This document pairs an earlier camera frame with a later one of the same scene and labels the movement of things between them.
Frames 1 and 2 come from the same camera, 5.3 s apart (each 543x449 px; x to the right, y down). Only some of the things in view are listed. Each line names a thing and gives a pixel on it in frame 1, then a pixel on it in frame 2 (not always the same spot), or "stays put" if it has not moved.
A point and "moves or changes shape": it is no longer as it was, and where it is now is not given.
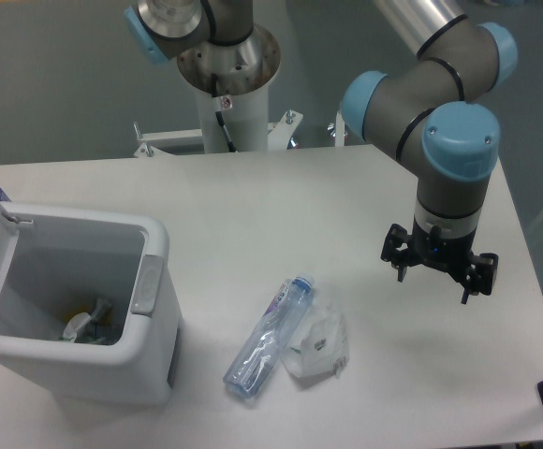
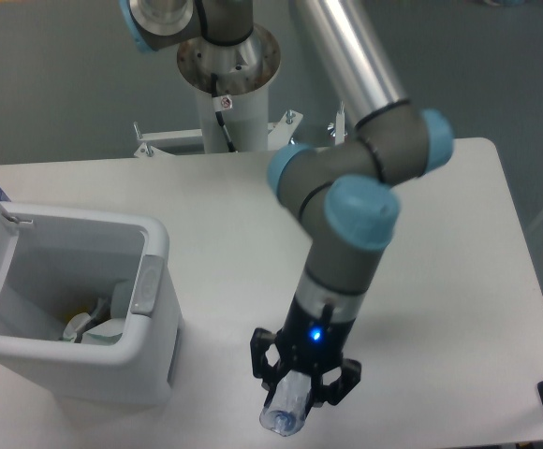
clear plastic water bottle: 264,341 -> 288,404
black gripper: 452,254 -> 310,340
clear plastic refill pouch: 318,344 moves or changes shape
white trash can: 64,261 stays put
